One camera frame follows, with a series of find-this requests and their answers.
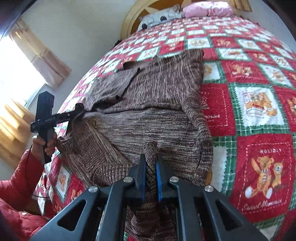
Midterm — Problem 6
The beige side window curtain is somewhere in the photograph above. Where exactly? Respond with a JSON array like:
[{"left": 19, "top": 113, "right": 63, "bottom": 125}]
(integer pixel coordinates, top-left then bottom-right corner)
[{"left": 9, "top": 18, "right": 72, "bottom": 88}]

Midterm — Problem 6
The cream wooden headboard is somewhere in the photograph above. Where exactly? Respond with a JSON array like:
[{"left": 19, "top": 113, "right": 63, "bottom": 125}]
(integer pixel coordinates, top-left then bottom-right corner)
[{"left": 120, "top": 0, "right": 252, "bottom": 40}]

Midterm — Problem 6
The red green teddy quilt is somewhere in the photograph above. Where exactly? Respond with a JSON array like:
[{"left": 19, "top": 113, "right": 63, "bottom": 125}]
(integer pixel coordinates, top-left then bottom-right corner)
[{"left": 34, "top": 15, "right": 296, "bottom": 241}]

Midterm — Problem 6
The red puffer jacket sleeve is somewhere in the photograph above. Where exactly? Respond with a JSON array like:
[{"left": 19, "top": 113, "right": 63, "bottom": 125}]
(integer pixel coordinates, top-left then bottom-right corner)
[{"left": 1, "top": 150, "right": 47, "bottom": 240}]

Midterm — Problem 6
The black thin cable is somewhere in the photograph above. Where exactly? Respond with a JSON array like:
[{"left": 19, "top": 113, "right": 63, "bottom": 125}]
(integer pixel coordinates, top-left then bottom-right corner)
[{"left": 24, "top": 143, "right": 50, "bottom": 199}]

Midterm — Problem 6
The grey patterned pillow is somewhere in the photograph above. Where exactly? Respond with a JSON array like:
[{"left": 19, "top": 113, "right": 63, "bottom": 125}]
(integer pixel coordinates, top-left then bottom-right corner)
[{"left": 137, "top": 4, "right": 183, "bottom": 32}]

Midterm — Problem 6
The brown knitted sweater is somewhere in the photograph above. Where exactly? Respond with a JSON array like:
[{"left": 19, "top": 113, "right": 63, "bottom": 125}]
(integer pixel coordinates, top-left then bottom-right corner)
[{"left": 57, "top": 49, "right": 213, "bottom": 240}]

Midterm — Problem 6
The pink pillow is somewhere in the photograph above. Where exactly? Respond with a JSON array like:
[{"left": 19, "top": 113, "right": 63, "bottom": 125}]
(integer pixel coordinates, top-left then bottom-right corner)
[{"left": 183, "top": 1, "right": 234, "bottom": 18}]

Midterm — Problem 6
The person's left hand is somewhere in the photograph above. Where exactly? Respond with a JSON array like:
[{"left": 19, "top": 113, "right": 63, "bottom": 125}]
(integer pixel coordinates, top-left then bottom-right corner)
[{"left": 31, "top": 132, "right": 57, "bottom": 161}]

